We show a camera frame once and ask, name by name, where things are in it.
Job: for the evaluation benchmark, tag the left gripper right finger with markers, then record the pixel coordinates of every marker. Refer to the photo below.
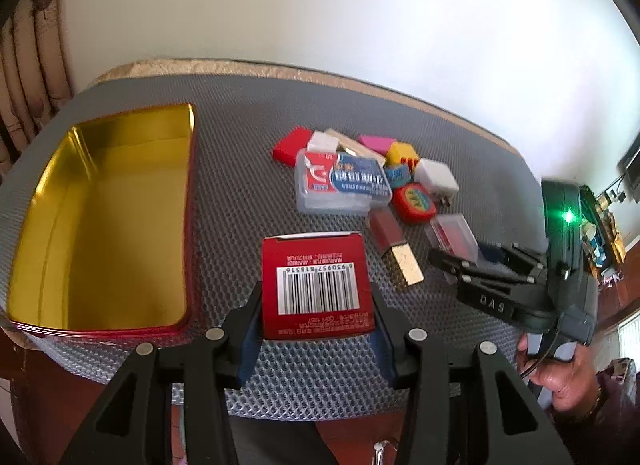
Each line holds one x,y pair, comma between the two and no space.
465,406

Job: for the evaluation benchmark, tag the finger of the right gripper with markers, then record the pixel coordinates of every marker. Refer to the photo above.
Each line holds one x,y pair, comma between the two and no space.
516,258
457,267

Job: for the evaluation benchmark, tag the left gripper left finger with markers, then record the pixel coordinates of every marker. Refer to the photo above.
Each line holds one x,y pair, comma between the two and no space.
130,423

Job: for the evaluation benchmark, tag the red barcode carton box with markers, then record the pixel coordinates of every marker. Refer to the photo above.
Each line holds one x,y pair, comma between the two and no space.
315,286

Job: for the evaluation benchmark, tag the person right hand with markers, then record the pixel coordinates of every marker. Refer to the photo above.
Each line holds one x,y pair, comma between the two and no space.
573,385

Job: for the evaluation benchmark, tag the small clear red case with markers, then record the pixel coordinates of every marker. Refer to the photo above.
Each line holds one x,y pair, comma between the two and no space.
451,233

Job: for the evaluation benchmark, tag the red gold lipstick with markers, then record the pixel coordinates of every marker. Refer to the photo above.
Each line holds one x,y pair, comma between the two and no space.
402,267

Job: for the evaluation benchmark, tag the red round tape measure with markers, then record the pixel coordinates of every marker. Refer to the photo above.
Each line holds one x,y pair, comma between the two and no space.
413,205

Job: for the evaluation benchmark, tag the white power adapter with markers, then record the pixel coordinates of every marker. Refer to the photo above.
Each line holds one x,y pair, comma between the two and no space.
437,179

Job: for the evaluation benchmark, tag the yellow striped cube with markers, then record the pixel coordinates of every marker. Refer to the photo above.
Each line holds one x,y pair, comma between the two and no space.
402,153

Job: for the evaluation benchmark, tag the pink eraser block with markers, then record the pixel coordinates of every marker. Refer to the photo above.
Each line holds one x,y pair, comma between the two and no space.
377,144

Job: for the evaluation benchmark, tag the clear plastic card case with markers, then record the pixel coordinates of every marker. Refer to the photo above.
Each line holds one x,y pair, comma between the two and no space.
339,183

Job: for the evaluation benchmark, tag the beige long block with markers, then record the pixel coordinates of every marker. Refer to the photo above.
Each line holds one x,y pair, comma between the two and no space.
354,148

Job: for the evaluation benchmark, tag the red gold tin tray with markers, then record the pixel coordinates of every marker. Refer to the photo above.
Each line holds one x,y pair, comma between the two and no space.
102,249

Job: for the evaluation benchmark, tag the white eraser block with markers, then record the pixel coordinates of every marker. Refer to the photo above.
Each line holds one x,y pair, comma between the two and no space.
322,142

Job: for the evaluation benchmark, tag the red flat block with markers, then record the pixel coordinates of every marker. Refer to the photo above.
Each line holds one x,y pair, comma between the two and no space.
285,151

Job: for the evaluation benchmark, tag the grey honeycomb table mat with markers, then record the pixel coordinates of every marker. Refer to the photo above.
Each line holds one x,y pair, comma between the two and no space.
242,196

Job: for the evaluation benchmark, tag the beige tufted sofa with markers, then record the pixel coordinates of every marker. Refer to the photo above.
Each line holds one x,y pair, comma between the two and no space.
34,81

